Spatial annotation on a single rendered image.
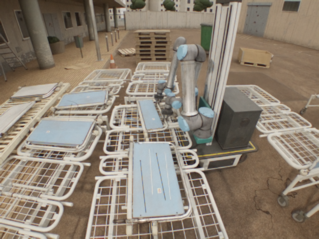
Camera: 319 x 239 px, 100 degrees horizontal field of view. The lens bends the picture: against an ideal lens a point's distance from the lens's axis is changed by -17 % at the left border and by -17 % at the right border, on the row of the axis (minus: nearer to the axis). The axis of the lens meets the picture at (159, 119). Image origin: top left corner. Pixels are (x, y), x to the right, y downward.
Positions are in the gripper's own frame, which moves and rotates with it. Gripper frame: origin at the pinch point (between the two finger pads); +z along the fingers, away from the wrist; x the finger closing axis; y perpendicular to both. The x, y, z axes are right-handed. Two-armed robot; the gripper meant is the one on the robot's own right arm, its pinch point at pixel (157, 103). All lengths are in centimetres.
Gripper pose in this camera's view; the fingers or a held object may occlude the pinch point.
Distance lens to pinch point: 224.0
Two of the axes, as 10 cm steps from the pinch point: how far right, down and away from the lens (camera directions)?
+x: 9.6, 0.3, 2.9
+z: -1.9, 8.3, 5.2
